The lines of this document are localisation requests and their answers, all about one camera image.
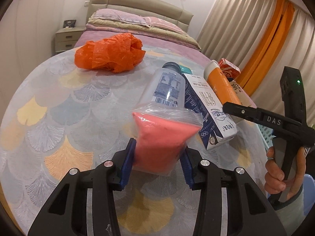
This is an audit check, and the brown paper bag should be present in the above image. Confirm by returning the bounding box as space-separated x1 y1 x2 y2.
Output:
230 80 257 108

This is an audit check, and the white blue milk carton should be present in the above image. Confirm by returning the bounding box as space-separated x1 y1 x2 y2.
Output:
183 74 237 150

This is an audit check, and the red cigarette box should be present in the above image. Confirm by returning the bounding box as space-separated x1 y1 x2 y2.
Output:
218 58 241 79

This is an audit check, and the orange white tube bottle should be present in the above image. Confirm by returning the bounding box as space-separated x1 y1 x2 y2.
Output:
203 60 241 105

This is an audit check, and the clear plastic bottle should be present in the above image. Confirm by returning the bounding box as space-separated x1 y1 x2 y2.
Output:
138 62 185 108

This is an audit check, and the pink powder plastic bag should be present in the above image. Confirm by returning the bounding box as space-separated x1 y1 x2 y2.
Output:
132 102 203 176

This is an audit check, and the orange plastic bag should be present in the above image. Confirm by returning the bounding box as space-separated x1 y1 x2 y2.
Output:
74 33 146 73

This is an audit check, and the person's right hand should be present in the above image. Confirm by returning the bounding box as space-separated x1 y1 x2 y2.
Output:
264 147 306 200

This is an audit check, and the light blue plastic basket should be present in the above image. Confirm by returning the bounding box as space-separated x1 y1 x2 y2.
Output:
257 124 274 151

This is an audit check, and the teal small box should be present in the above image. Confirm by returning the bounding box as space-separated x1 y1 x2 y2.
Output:
179 65 193 75

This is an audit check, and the patterned round table cloth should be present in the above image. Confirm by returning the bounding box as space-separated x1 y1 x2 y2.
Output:
0 44 269 236

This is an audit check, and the beige curtain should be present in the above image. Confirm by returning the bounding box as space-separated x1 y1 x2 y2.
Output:
197 0 314 125

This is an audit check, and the orange curtain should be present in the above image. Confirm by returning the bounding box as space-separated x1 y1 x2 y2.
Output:
236 0 295 96

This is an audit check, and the bed with purple blanket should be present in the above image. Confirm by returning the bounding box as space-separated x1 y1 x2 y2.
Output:
75 18 210 67

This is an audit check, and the pink pillow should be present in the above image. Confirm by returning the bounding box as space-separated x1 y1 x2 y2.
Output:
144 17 186 34

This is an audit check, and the beige padded headboard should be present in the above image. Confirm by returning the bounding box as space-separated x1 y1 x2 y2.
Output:
86 0 193 32

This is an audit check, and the beige nightstand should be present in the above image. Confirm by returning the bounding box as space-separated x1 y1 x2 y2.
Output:
55 26 85 53

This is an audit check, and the white wardrobe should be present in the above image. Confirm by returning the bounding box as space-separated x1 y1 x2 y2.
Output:
1 0 65 114

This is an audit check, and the purple pillow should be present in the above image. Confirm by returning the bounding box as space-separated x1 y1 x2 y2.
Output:
90 9 149 27

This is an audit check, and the small picture frame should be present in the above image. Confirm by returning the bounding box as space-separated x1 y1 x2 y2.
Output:
63 20 76 28

